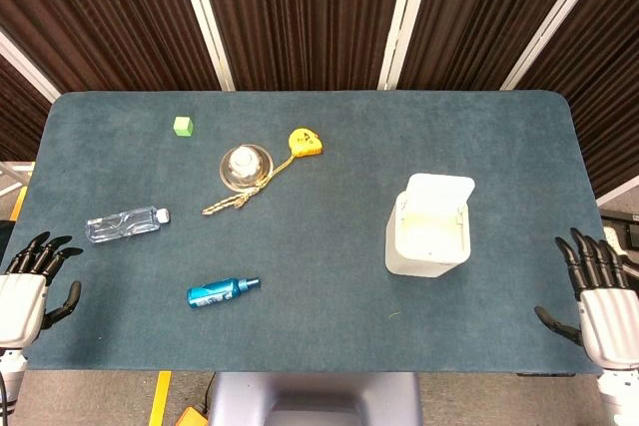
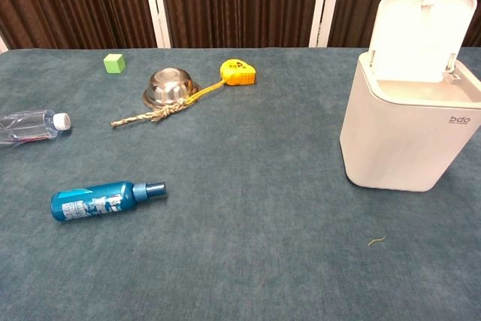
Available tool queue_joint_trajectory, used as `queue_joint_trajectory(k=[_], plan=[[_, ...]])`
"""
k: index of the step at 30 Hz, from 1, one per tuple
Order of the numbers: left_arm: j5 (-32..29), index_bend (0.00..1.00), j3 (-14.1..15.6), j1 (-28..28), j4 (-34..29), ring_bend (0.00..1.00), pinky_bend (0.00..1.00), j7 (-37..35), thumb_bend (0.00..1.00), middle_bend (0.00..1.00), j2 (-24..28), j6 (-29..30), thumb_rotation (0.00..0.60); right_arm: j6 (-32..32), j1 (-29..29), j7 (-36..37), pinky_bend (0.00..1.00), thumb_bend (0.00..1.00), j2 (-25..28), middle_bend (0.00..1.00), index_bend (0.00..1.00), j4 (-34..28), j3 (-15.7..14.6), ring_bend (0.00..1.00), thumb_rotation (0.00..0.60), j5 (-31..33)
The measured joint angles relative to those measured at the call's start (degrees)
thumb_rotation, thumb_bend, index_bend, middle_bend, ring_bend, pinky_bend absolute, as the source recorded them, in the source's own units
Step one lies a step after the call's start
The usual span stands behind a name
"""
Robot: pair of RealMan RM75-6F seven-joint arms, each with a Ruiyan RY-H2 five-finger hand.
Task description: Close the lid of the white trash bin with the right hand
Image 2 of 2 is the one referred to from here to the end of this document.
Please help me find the braided beige rope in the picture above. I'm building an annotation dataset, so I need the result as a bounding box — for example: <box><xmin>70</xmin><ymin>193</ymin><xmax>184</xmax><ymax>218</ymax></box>
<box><xmin>110</xmin><ymin>96</ymin><xmax>199</xmax><ymax>129</ymax></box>

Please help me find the teal velvet tablecloth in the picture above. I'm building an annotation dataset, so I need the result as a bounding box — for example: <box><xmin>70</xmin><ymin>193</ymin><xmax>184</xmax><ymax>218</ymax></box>
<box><xmin>0</xmin><ymin>47</ymin><xmax>481</xmax><ymax>321</ymax></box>

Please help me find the clear plastic water bottle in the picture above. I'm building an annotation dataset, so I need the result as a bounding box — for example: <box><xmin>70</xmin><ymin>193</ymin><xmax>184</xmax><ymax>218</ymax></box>
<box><xmin>0</xmin><ymin>109</ymin><xmax>72</xmax><ymax>147</ymax></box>

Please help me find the stainless steel bowl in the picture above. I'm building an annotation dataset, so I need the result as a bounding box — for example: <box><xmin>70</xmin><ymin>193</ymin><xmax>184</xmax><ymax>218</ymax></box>
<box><xmin>142</xmin><ymin>68</ymin><xmax>200</xmax><ymax>108</ymax></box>

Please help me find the blue spray bottle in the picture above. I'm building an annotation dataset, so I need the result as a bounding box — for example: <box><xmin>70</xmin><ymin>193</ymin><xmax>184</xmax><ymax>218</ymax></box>
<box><xmin>50</xmin><ymin>180</ymin><xmax>168</xmax><ymax>223</ymax></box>

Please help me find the yellow tape measure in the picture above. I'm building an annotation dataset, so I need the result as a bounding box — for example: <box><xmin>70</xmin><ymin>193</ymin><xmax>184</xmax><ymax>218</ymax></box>
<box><xmin>184</xmin><ymin>58</ymin><xmax>259</xmax><ymax>105</ymax></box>

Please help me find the green cube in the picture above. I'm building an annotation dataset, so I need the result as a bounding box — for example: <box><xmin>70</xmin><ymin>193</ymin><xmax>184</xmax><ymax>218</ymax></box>
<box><xmin>103</xmin><ymin>53</ymin><xmax>126</xmax><ymax>74</ymax></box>

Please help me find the white plastic trash bin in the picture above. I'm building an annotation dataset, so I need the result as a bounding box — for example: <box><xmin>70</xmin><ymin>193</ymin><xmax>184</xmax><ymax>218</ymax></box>
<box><xmin>340</xmin><ymin>0</ymin><xmax>481</xmax><ymax>193</ymax></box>

